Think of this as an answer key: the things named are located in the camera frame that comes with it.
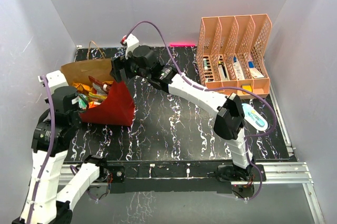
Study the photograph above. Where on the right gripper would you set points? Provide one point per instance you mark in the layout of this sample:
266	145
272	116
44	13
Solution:
119	63

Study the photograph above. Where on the red paper bag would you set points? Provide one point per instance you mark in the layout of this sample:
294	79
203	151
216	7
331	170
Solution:
104	100

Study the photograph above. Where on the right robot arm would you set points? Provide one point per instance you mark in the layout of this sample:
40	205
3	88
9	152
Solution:
226	110

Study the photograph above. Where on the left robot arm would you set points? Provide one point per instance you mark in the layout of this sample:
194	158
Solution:
56	128

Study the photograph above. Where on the pink tape strip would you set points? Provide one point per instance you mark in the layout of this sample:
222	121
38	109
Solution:
182	44

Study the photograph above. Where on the pink desk organizer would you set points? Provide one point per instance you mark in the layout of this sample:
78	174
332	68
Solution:
230	53

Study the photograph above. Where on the yellow item in organizer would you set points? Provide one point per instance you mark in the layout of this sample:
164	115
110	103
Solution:
247	87

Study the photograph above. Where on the white blue oval package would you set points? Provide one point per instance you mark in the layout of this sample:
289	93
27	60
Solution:
254	118

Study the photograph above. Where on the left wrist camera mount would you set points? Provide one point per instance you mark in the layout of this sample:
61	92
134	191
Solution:
55	80

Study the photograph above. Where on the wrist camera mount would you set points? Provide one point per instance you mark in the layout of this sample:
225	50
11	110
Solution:
55	80
130	42

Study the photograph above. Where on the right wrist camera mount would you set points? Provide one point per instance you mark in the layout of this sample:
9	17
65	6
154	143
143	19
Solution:
130	42

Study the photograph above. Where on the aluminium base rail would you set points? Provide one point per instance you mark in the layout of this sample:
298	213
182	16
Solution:
208	175

